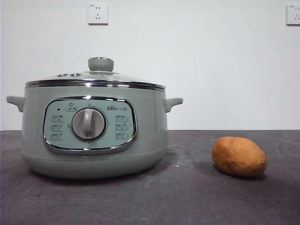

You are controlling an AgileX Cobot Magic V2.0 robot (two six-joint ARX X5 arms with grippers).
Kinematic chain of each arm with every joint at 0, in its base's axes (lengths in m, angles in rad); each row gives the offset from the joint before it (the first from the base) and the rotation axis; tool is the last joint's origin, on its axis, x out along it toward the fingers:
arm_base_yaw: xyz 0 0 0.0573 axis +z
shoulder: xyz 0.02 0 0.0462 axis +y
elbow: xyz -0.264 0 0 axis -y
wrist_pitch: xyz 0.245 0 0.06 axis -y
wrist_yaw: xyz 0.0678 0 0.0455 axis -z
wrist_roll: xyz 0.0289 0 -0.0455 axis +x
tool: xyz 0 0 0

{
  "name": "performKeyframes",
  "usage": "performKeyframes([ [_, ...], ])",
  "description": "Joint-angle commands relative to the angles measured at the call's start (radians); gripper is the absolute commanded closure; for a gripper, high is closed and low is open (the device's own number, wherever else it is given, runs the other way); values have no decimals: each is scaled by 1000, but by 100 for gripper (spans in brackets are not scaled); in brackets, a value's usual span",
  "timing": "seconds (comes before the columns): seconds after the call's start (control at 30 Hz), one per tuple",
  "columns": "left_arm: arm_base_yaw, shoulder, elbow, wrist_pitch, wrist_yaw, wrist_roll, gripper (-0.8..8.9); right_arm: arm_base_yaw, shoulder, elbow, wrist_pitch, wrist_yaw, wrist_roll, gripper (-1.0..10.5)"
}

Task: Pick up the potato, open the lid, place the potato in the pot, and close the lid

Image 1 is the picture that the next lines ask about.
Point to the pale green electric cooking pot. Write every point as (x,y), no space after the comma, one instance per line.
(150,122)

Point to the brown potato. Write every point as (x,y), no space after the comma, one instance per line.
(239,157)

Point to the white wall socket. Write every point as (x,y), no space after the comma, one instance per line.
(294,15)
(98,14)

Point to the glass lid with green knob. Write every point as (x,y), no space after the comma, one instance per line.
(100,64)

